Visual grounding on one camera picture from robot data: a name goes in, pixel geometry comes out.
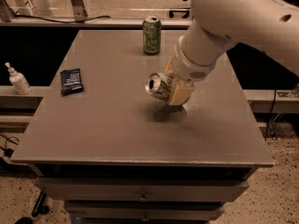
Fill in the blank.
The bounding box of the grey drawer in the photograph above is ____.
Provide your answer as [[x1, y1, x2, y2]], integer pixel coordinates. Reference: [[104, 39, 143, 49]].
[[36, 177, 249, 203], [65, 202, 224, 221]]

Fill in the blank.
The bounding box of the dark blue snack packet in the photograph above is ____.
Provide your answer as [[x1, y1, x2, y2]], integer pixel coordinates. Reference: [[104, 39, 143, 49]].
[[60, 68, 84, 96]]

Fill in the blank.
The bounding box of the white pump bottle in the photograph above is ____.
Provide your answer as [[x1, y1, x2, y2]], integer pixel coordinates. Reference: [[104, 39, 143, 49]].
[[5, 63, 31, 95]]

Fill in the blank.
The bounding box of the grey lower drawer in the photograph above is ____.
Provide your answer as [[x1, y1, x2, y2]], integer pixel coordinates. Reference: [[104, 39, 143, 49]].
[[65, 202, 224, 221]]

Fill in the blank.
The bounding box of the white 7up soda can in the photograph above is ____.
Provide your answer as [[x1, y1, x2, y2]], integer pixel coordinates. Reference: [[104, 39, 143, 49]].
[[145, 73, 172, 102]]

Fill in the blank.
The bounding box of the green soda can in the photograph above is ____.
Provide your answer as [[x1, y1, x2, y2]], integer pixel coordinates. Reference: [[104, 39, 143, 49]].
[[142, 16, 162, 54]]

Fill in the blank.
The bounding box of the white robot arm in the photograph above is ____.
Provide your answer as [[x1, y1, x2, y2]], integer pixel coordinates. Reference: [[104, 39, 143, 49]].
[[165, 0, 299, 105]]

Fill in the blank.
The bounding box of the black cable on ledge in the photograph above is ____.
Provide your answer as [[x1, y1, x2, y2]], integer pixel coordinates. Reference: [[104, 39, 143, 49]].
[[7, 8, 111, 24]]

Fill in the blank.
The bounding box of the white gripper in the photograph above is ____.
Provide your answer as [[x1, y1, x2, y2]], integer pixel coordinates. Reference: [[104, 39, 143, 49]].
[[164, 36, 216, 105]]

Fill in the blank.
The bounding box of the grey top drawer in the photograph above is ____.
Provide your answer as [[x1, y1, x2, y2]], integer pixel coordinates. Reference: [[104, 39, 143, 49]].
[[36, 177, 249, 203]]

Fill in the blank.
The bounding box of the black floor cable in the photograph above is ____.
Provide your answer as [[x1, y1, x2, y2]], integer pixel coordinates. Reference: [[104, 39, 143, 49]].
[[0, 132, 20, 161]]

